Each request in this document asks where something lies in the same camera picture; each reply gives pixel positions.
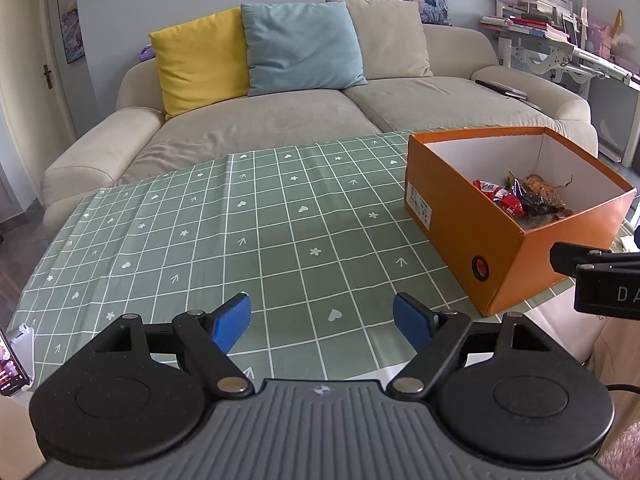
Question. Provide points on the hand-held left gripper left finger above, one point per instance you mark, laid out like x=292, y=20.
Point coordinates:
x=230, y=322

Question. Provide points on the blue cushion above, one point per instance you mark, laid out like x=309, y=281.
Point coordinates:
x=300, y=47

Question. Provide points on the stack of books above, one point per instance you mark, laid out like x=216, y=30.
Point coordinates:
x=525, y=27

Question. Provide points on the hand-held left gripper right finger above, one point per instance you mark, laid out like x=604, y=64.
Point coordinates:
x=412, y=322

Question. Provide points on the green checked tablecloth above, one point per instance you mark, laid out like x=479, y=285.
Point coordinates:
x=200, y=240

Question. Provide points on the beige sofa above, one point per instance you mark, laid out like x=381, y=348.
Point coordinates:
x=250, y=125

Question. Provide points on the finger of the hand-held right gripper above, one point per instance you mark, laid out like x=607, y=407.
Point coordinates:
x=570, y=257

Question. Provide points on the white study desk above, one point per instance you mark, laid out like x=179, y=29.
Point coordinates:
x=550, y=57

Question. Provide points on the beige cushion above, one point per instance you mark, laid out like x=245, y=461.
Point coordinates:
x=395, y=40

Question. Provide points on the large red snack packet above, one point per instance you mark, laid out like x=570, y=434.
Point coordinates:
x=500, y=200

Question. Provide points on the beige cloth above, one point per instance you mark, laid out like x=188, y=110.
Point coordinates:
x=617, y=350

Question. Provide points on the white phone stand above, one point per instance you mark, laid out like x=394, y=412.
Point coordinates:
x=26, y=342

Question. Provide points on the dark gold snack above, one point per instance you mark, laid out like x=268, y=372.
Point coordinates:
x=515, y=187

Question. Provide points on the orange-brown snack packet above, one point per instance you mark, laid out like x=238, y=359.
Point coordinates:
x=542, y=190

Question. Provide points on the yellow cushion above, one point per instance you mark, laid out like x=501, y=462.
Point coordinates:
x=200, y=65

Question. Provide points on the smartphone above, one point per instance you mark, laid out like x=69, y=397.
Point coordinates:
x=10, y=365

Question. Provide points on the wall poster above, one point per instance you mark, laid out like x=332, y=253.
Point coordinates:
x=70, y=10

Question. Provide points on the pink fluffy cloth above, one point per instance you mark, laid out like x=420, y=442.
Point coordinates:
x=625, y=450

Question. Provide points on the orange cardboard box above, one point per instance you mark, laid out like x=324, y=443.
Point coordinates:
x=450, y=250

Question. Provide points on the purple object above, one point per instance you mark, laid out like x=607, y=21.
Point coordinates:
x=146, y=53

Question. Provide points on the white door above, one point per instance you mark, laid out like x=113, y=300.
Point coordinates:
x=25, y=60

